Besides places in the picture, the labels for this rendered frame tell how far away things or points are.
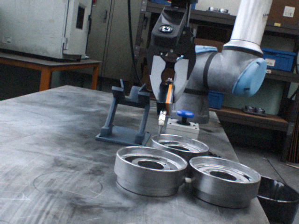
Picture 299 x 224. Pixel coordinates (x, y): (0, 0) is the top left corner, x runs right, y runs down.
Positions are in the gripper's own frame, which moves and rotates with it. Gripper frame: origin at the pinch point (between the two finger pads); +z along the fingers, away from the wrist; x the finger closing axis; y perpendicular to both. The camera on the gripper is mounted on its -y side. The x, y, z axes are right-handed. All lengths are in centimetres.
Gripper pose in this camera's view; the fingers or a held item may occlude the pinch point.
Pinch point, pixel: (166, 95)
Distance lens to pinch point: 70.7
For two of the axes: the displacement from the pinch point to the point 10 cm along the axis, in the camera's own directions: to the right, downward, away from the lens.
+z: -1.1, 9.7, 2.0
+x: -9.7, -1.5, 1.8
